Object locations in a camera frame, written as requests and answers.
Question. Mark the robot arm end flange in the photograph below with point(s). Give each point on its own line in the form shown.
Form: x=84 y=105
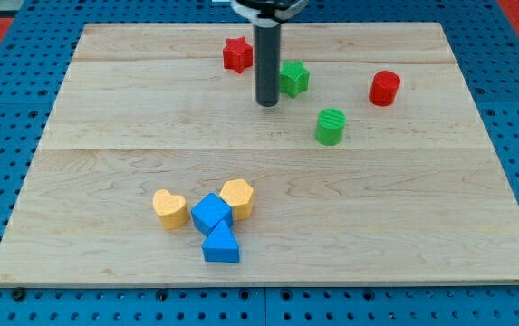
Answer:
x=278 y=11

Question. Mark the yellow hexagon block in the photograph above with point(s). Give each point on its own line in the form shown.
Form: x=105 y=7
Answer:
x=239 y=195

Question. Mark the blue cube block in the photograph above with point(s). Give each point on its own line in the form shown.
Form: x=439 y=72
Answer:
x=209 y=212

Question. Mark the green cylinder block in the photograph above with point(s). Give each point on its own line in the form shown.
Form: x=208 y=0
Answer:
x=330 y=126

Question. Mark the green star block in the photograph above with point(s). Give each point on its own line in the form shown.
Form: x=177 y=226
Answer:
x=294 y=78

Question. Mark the blue triangle block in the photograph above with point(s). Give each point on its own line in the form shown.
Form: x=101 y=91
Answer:
x=221 y=245

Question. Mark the yellow heart block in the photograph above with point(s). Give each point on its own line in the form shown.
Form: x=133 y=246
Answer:
x=171 y=209

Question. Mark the light wooden board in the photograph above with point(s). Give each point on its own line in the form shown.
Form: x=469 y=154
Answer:
x=413 y=195

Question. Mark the red star block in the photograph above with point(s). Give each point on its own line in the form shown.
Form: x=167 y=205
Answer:
x=238 y=54

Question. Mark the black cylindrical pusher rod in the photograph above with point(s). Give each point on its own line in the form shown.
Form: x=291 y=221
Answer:
x=267 y=42

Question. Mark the red cylinder block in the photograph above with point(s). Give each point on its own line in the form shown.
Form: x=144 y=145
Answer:
x=384 y=88

